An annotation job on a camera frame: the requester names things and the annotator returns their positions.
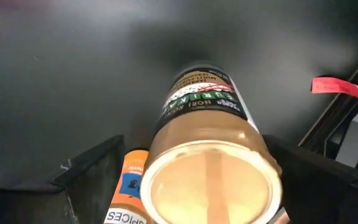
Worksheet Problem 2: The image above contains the orange spice jar black lid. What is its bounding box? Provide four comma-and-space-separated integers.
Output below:
103, 149, 155, 224

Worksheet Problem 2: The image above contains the black aluminium table frame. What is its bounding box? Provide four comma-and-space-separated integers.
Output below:
298, 43, 358, 147

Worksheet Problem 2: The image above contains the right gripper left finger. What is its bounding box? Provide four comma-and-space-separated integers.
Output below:
0, 134, 126, 224

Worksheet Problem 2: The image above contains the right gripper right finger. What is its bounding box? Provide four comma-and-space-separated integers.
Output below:
262, 134, 358, 224

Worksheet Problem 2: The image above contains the red paper tag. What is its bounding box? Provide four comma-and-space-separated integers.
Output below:
310, 77, 358, 111

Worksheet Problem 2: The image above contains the metal corner bracket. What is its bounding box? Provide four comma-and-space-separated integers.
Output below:
324, 106, 358, 175

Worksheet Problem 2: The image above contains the furikake jar tan lid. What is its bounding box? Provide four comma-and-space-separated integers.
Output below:
139, 61, 284, 224

